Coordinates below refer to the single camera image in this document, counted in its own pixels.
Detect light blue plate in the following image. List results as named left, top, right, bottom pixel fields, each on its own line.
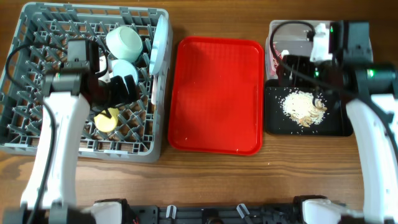
left=149, top=15, right=169, bottom=75

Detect grey dishwasher rack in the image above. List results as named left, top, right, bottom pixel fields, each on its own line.
left=1, top=2, right=172, bottom=162

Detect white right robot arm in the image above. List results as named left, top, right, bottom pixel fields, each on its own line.
left=269, top=20, right=397, bottom=223

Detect clear plastic bin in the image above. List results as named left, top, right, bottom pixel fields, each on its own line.
left=265, top=19, right=374, bottom=81

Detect red plastic tray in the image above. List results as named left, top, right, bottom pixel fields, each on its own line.
left=168, top=36, right=264, bottom=156

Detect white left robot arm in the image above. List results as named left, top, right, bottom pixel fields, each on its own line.
left=3, top=39, right=140, bottom=223

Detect red snack wrapper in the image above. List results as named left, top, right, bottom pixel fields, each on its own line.
left=271, top=53, right=279, bottom=76

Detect black tray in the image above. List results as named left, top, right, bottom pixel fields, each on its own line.
left=264, top=80, right=353, bottom=136

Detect yellow plastic cup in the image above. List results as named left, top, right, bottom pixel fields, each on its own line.
left=94, top=108, right=119, bottom=133

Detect green bowl with food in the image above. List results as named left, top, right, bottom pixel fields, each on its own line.
left=109, top=59, right=139, bottom=85

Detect rice and food scraps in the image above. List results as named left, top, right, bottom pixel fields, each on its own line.
left=279, top=90, right=328, bottom=128

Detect white plastic fork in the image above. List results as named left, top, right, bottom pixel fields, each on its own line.
left=151, top=75, right=158, bottom=105

